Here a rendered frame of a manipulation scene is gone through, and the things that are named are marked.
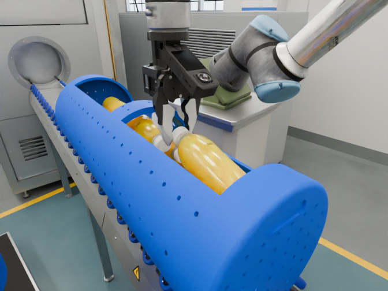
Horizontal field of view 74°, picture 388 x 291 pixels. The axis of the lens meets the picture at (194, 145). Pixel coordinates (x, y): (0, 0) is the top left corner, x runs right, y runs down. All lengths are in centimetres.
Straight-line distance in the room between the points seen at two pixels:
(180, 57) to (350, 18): 39
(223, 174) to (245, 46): 50
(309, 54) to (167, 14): 38
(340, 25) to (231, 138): 42
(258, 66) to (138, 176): 47
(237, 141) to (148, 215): 50
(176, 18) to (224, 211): 31
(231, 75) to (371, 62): 236
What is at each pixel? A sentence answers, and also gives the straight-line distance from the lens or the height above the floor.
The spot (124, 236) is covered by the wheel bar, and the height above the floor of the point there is 92.
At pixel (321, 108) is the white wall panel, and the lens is 332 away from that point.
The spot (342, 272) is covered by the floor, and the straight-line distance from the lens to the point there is 200.
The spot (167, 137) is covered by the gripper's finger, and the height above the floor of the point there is 122.
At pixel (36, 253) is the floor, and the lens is 214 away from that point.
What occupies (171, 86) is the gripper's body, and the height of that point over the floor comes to 132.
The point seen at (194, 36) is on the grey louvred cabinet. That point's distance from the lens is 247.
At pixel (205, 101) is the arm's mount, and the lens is 91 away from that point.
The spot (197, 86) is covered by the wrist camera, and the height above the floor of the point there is 134.
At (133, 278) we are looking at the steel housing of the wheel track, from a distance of 73.
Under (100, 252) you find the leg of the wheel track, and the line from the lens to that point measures 162.
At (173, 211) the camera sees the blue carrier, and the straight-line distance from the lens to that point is 39.
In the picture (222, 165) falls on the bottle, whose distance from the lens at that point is 42.
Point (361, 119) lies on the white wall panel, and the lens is 324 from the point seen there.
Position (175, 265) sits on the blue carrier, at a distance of 39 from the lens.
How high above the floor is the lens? 143
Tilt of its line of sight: 27 degrees down
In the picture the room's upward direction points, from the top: straight up
